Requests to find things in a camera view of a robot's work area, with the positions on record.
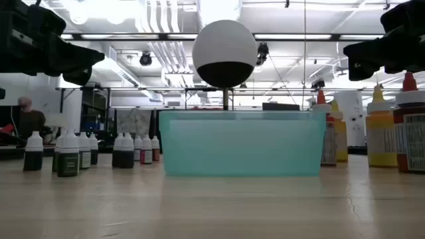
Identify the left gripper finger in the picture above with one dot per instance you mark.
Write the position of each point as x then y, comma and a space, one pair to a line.
76, 58
79, 76

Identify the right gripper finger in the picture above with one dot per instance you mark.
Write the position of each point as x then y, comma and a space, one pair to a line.
360, 71
368, 53

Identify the large red-capped dye bottle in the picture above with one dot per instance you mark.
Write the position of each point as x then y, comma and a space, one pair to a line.
410, 99

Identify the large yellow-capped dye bottle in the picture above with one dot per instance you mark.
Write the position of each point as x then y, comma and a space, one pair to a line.
380, 139
342, 142

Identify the large orange-capped dye bottle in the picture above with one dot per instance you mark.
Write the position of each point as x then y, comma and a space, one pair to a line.
328, 142

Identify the small pale-labelled dye bottle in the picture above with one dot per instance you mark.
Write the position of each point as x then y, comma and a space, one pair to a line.
138, 154

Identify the small red dye bottle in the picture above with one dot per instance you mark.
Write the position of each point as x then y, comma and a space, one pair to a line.
146, 156

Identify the small orange dye bottle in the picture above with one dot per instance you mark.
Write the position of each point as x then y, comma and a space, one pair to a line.
155, 154

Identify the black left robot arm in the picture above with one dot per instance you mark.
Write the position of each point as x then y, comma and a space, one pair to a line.
1, 93

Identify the black shelving rack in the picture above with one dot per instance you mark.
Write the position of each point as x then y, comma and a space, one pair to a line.
96, 106

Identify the black ceiling spotlight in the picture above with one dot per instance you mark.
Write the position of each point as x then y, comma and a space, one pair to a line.
318, 83
145, 59
262, 53

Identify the white cylindrical column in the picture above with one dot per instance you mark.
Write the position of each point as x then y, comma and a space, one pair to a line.
355, 116

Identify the person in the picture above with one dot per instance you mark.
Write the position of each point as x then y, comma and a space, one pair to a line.
30, 121

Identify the grey patterned sheet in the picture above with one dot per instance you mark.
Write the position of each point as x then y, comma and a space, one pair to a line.
133, 121

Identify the small white-labelled dye bottle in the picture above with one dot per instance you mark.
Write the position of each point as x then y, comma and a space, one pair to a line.
85, 159

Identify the black monitor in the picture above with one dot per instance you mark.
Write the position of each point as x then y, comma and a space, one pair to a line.
280, 106

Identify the red object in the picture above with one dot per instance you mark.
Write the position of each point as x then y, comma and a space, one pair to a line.
6, 128

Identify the small green-labelled dye bottle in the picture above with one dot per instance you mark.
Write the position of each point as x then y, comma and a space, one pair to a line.
68, 166

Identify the small black dye bottle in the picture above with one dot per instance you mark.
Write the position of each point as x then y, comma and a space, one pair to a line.
116, 159
127, 159

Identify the small dark green dye bottle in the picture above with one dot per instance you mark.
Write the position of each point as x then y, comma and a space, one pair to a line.
33, 159

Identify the white globe table lamp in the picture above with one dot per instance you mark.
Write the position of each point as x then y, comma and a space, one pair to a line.
225, 43

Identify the teal translucent plastic bin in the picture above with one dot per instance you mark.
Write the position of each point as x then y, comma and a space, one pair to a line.
242, 146

